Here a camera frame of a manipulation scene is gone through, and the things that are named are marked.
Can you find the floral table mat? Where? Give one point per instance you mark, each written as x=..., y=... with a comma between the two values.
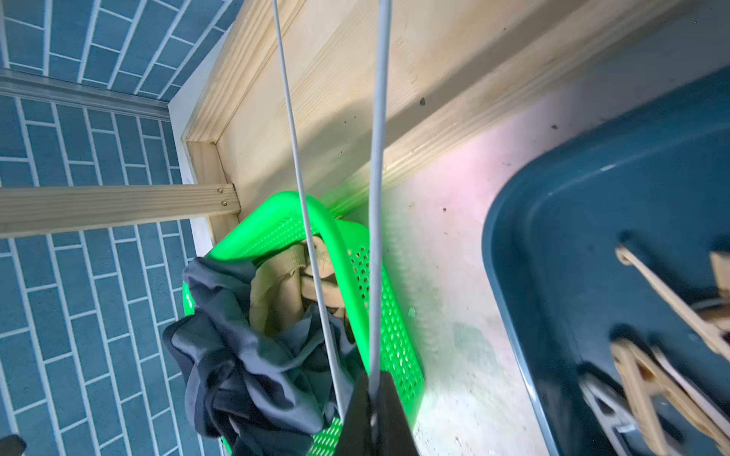
x=476, y=402

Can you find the wooden clothes rack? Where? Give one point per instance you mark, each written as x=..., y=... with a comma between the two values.
x=293, y=90

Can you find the green plastic basket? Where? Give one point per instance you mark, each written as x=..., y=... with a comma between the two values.
x=277, y=223

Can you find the wooden clothespin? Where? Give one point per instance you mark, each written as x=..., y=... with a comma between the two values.
x=709, y=332
x=642, y=380

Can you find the tan tank top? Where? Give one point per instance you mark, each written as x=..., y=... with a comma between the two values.
x=284, y=288

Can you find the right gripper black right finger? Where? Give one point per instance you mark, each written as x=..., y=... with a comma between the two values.
x=393, y=434

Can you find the dark grey tank top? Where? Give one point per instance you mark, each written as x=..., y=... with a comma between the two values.
x=263, y=395

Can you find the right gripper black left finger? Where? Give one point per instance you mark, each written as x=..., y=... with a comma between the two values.
x=356, y=437

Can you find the white wire hanger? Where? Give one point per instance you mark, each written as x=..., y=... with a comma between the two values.
x=375, y=200

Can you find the dark teal plastic bin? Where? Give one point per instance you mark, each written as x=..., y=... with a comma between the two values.
x=655, y=180

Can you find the white clothespin in bin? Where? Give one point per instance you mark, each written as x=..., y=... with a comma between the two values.
x=611, y=411

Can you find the pink clothespin in bin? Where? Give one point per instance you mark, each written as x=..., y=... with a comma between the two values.
x=713, y=412

